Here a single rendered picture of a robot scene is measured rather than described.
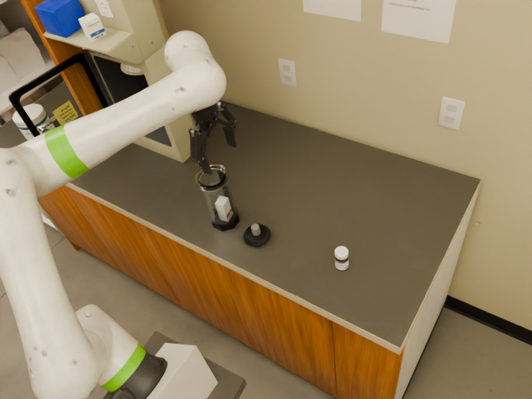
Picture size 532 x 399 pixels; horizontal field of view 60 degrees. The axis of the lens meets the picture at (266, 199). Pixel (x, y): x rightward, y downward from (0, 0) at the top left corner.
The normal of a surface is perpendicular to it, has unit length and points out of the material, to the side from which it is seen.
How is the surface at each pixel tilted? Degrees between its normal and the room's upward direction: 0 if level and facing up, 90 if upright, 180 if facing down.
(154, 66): 90
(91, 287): 0
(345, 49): 90
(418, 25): 90
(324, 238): 0
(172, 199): 0
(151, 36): 90
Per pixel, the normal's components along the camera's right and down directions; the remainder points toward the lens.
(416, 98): -0.54, 0.68
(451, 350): -0.14, -0.66
